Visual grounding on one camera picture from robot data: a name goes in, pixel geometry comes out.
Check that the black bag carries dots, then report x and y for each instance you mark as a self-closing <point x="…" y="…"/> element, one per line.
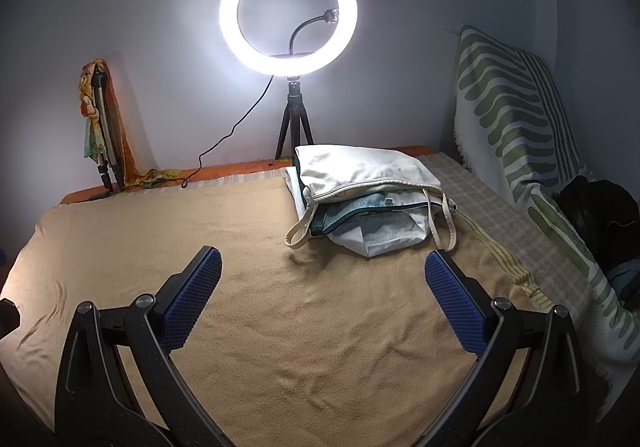
<point x="600" y="207"/>

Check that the white folded garment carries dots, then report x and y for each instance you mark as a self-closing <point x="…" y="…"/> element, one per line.
<point x="390" y="237"/>

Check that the teal folded garment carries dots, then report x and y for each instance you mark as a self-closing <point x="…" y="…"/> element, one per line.
<point x="345" y="214"/>

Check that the beige plaid bed sheet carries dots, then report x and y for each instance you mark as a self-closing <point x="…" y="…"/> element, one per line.
<point x="500" y="207"/>

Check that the small black tripod stand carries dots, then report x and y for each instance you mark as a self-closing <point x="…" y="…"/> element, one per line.
<point x="295" y="112"/>

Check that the folded metal tripod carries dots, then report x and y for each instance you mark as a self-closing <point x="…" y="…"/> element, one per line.
<point x="102" y="127"/>

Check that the green striped white blanket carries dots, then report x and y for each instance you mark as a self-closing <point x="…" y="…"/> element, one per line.
<point x="500" y="102"/>

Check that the blue cloth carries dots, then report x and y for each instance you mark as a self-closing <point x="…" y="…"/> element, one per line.
<point x="625" y="282"/>

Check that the yellow striped cloth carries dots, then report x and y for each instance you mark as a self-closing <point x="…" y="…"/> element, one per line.
<point x="505" y="257"/>

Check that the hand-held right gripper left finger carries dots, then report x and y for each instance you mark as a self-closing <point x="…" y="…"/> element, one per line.
<point x="192" y="297"/>

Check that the white shorts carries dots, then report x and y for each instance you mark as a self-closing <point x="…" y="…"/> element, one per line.
<point x="360" y="167"/>

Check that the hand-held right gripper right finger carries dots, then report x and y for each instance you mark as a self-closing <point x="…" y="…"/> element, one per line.
<point x="457" y="302"/>

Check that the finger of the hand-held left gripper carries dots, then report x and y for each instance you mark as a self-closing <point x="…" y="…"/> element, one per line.
<point x="7" y="319"/>

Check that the tan blanket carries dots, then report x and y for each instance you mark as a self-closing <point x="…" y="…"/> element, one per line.
<point x="300" y="352"/>

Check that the orange mattress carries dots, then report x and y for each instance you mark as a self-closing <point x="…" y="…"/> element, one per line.
<point x="225" y="172"/>

